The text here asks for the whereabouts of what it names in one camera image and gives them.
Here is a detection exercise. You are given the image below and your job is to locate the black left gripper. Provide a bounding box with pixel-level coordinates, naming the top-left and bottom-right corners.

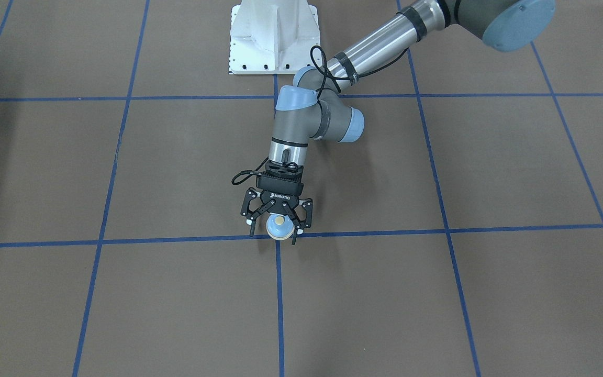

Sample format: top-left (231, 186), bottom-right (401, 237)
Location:
top-left (241, 173), bottom-right (314, 246)

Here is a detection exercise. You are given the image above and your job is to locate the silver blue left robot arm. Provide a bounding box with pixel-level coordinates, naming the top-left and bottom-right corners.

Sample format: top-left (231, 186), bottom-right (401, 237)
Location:
top-left (232, 1), bottom-right (556, 241)

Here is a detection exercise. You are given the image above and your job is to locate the white camera pedestal base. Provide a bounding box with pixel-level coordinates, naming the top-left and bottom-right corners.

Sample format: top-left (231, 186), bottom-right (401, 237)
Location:
top-left (228, 1), bottom-right (320, 75)

